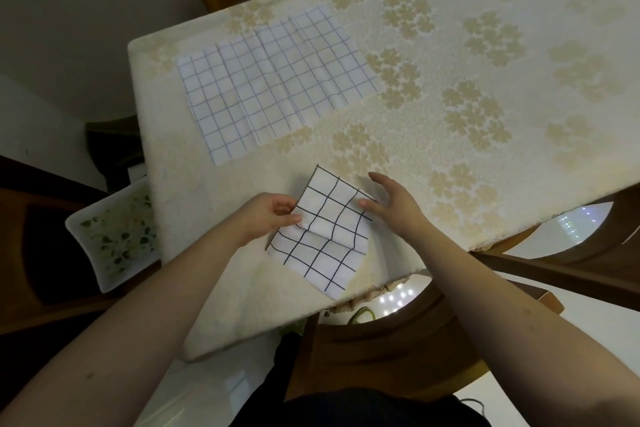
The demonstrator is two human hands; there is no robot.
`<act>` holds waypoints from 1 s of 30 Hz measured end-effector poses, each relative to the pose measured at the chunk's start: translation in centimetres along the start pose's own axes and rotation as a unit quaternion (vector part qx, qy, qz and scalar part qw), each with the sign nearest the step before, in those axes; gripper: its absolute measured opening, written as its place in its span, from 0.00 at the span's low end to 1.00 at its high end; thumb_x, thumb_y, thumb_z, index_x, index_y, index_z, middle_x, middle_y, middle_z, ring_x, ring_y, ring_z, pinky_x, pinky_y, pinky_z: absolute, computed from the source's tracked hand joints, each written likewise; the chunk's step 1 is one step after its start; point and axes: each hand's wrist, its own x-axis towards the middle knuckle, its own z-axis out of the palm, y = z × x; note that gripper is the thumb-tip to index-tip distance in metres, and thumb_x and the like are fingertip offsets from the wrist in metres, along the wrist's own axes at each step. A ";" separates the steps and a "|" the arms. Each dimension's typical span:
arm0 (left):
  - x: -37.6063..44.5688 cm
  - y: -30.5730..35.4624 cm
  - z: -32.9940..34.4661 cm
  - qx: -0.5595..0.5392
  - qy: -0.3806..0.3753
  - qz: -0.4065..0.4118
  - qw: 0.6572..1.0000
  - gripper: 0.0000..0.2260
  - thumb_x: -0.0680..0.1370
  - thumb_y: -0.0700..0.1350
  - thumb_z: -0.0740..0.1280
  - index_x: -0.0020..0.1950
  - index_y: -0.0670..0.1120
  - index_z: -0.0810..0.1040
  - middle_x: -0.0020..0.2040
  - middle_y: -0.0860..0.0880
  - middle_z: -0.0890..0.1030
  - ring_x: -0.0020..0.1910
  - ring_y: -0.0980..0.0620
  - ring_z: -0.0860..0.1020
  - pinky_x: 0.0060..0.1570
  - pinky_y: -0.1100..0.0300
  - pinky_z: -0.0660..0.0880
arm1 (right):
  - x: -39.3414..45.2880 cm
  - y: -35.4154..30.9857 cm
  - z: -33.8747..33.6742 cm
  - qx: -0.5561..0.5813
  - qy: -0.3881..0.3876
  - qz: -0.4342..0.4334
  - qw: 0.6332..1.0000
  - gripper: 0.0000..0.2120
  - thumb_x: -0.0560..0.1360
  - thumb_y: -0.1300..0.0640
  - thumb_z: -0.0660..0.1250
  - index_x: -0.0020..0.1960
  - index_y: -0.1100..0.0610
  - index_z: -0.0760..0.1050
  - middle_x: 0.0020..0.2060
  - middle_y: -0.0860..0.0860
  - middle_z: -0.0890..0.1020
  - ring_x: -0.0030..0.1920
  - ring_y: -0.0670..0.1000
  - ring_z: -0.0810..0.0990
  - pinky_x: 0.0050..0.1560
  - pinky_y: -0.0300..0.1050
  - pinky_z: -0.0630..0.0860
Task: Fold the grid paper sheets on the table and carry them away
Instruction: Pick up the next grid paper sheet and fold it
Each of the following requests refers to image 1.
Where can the person's right hand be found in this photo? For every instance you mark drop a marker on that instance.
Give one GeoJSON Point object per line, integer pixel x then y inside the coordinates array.
{"type": "Point", "coordinates": [400, 214]}

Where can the person's left hand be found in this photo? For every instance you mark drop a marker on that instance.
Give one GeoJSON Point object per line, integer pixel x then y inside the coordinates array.
{"type": "Point", "coordinates": [260, 216]}

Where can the person's right thumb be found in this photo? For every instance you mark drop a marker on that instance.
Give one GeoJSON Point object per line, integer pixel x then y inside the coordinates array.
{"type": "Point", "coordinates": [369, 205]}

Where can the person's left thumb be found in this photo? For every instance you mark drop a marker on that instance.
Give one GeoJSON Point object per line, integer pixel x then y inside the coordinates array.
{"type": "Point", "coordinates": [290, 221]}

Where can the black-checked white cloth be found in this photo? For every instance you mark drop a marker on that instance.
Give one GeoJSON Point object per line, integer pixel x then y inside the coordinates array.
{"type": "Point", "coordinates": [325, 241]}

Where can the person's left forearm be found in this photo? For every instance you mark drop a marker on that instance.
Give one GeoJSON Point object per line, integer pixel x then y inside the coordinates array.
{"type": "Point", "coordinates": [135, 336]}

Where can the person's right forearm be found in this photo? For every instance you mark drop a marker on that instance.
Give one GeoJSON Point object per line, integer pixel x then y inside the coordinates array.
{"type": "Point", "coordinates": [515, 321]}

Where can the brown wooden seat chair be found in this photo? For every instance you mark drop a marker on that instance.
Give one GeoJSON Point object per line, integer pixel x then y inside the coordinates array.
{"type": "Point", "coordinates": [400, 341]}

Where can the cream floral tablecloth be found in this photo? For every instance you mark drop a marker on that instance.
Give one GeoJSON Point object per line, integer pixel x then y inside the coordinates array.
{"type": "Point", "coordinates": [450, 91]}

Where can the unfolded blue-checked white cloth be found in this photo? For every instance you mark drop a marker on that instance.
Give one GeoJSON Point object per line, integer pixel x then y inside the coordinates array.
{"type": "Point", "coordinates": [275, 81]}

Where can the white tray with leaf print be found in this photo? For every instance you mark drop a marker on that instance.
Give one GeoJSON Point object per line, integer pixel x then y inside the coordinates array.
{"type": "Point", "coordinates": [117, 236]}

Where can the dark wooden stool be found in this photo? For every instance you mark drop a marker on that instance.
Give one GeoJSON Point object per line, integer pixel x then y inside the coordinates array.
{"type": "Point", "coordinates": [117, 146]}

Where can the person's black clothing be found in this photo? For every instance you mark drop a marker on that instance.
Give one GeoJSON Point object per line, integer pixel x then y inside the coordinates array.
{"type": "Point", "coordinates": [370, 409]}

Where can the brown wooden curved chair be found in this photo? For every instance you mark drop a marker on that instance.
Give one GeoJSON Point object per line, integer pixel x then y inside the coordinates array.
{"type": "Point", "coordinates": [575, 251]}

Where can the dark wooden side chair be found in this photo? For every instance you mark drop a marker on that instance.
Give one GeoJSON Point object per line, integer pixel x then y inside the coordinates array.
{"type": "Point", "coordinates": [45, 251]}

